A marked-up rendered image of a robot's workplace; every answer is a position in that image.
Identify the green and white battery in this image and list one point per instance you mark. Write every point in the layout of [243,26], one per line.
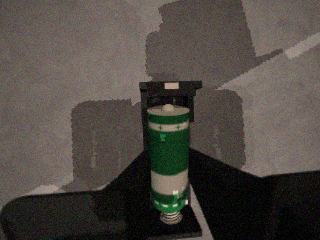
[168,135]

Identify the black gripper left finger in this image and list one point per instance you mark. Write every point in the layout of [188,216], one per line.
[117,212]

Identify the black battery holder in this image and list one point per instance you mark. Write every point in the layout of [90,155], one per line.
[183,223]

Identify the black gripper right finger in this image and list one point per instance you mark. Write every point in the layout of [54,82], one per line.
[238,205]

